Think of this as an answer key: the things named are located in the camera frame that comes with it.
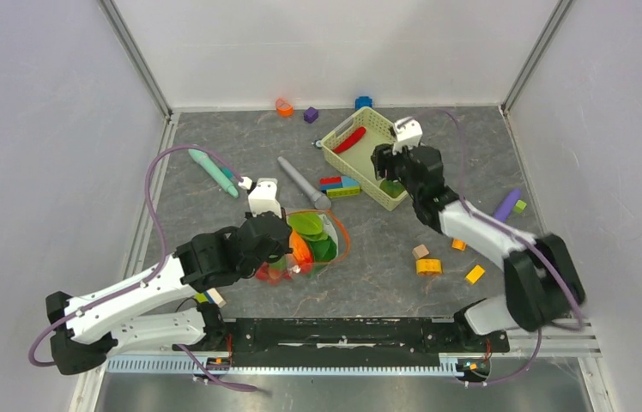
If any orange building brick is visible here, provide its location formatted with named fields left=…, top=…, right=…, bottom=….
left=451, top=239, right=467, bottom=251

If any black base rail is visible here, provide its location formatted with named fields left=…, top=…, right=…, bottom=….
left=189, top=318, right=510, bottom=367

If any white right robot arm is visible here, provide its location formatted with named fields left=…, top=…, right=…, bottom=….
left=371, top=144, right=585, bottom=350

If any pale green perforated basket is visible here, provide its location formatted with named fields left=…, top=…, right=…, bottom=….
left=320, top=107, right=409, bottom=211

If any light green starfruit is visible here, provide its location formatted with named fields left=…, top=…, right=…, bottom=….
left=288, top=212, right=327, bottom=240

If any purple small brick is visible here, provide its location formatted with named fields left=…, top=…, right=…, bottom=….
left=303, top=106, right=319, bottom=124

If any red strawberry bunch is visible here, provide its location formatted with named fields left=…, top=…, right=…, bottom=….
left=255, top=264, right=300, bottom=285

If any yellow small block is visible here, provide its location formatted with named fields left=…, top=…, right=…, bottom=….
left=465, top=265, right=486, bottom=285

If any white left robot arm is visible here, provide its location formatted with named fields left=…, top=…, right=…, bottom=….
left=45, top=213, right=292, bottom=375

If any grey toy microphone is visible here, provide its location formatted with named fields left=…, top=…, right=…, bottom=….
left=277, top=156, right=332, bottom=210

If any blue small brick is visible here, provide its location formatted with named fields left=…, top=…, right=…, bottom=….
left=354, top=95, right=373, bottom=110

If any red chili pepper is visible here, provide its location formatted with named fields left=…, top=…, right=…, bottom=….
left=332, top=126, right=366, bottom=155

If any orange semicircle block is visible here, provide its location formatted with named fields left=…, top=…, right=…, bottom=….
left=275, top=98, right=294, bottom=118

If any yellow arch block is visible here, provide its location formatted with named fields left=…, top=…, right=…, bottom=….
left=415, top=258, right=443, bottom=276

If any red orange pepper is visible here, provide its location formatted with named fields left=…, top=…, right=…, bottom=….
left=289, top=231, right=314, bottom=274

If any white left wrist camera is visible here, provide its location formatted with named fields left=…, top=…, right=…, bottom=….
left=238, top=177, right=284, bottom=218

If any teal small block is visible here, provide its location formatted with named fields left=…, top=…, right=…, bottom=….
left=221, top=167, right=234, bottom=179

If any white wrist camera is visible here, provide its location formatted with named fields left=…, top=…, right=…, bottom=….
left=238, top=177, right=284, bottom=218
left=391, top=117, right=423, bottom=155

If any purple cylinder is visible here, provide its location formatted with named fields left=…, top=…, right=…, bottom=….
left=493, top=188, right=521, bottom=222

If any green cube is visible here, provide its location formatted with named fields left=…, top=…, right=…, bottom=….
left=513, top=200, right=528, bottom=214

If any small striped wooden block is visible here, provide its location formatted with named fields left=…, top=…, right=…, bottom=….
left=193, top=288, right=227, bottom=308

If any mint green toy pen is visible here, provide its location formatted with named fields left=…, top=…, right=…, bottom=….
left=188, top=149, right=239, bottom=198

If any clear zip bag orange zipper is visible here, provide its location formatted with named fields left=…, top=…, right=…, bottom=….
left=255, top=209, right=351, bottom=285

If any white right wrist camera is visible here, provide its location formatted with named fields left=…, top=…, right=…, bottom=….
left=391, top=117, right=423, bottom=155

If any wooden cube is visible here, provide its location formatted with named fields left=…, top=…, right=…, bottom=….
left=412, top=244, right=430, bottom=260

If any dark green round fruit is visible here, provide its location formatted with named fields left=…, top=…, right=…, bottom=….
left=379, top=179, right=405, bottom=198

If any multicolour brick block stack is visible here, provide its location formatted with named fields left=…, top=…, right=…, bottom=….
left=318, top=176, right=361, bottom=198

